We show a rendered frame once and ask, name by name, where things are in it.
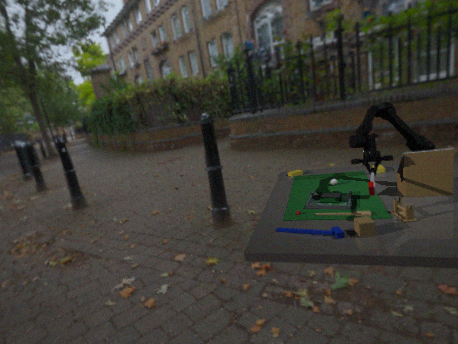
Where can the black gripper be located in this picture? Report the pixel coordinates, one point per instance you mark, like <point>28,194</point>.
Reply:
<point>369,149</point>

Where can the green putting mat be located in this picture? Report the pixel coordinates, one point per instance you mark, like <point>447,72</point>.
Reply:
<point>361,200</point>

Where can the blue golf putter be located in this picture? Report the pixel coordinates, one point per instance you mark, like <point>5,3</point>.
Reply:
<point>337,231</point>

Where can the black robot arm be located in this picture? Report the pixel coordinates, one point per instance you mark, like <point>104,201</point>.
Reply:
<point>415,142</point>

